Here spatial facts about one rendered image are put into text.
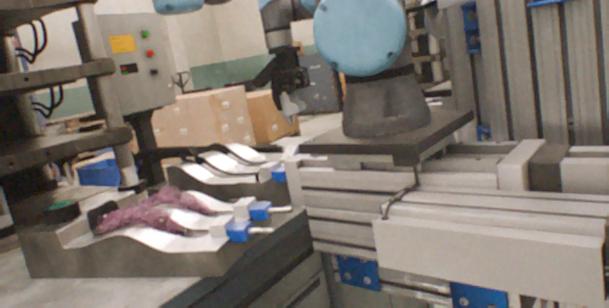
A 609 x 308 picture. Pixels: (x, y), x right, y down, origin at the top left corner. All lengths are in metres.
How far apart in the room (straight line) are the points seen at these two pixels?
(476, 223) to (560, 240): 0.10
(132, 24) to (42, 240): 1.09
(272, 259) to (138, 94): 1.05
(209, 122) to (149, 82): 3.19
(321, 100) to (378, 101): 7.63
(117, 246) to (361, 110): 0.58
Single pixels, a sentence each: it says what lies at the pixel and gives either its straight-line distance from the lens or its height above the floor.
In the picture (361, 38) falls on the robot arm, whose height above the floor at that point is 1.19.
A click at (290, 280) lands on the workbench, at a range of 1.26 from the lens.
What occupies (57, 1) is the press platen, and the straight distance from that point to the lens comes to 1.79.
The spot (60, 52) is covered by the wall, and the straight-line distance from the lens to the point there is 8.49.
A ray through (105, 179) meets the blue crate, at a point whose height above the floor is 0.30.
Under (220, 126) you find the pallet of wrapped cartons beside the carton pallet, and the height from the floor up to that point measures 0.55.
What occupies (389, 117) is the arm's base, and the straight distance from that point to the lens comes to 0.73.
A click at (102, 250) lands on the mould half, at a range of 1.07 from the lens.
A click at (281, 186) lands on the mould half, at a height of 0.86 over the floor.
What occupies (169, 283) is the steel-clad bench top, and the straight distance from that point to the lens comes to 0.97.
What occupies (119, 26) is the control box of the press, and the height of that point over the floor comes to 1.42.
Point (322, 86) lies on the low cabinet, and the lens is 8.29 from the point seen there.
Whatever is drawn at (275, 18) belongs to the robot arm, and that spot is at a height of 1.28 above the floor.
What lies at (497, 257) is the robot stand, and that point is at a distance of 0.58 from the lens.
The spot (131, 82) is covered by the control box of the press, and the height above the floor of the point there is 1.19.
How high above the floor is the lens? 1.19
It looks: 10 degrees down
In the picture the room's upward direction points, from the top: 11 degrees counter-clockwise
